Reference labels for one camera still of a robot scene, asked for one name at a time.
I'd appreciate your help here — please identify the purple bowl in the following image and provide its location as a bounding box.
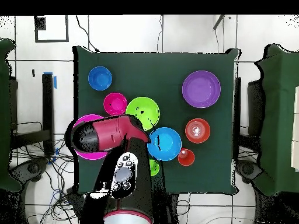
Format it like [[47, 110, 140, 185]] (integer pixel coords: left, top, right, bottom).
[[182, 70, 222, 109]]

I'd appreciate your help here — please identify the small dark blue bowl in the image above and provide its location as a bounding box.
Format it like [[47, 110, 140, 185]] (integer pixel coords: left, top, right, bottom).
[[88, 66, 113, 91]]

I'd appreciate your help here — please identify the red bowl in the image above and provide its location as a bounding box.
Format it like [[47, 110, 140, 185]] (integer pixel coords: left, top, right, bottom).
[[103, 92, 128, 117]]

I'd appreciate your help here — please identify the black power brick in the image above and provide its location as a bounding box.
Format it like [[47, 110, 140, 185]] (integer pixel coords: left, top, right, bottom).
[[66, 187, 86, 219]]

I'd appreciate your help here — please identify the large light blue bowl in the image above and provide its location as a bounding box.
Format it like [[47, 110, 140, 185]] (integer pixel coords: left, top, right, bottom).
[[147, 127, 182, 162]]

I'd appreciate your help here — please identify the black floor stand base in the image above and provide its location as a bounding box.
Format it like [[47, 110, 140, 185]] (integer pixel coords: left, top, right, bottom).
[[234, 159, 263, 184], [9, 157, 50, 185]]

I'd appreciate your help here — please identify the green bowl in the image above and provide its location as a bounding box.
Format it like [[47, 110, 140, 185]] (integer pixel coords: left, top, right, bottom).
[[125, 96, 161, 131]]

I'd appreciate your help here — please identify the green cloth side table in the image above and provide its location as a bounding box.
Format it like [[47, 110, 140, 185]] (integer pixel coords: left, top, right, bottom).
[[253, 44, 299, 197], [0, 38, 23, 193]]

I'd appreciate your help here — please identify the dark green tablecloth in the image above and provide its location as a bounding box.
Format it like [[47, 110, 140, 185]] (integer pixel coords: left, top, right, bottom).
[[73, 45, 240, 194]]

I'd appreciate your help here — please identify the green cup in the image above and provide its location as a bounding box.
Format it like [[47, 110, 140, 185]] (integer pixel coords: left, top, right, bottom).
[[149, 159, 161, 177]]

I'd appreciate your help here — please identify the orange cup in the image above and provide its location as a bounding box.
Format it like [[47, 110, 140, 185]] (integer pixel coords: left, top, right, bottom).
[[177, 148, 196, 167]]

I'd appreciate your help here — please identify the black metal stand frame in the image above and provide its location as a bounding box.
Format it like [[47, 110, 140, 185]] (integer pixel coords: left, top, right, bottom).
[[10, 73, 55, 156]]

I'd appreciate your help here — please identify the orange bowl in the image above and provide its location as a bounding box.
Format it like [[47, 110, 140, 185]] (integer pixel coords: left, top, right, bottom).
[[185, 118, 211, 144]]

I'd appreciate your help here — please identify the white box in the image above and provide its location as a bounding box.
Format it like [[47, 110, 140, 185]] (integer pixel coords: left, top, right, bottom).
[[290, 85, 299, 173]]

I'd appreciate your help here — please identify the large pink bowl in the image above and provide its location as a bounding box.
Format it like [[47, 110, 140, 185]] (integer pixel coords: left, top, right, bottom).
[[72, 114, 109, 161]]

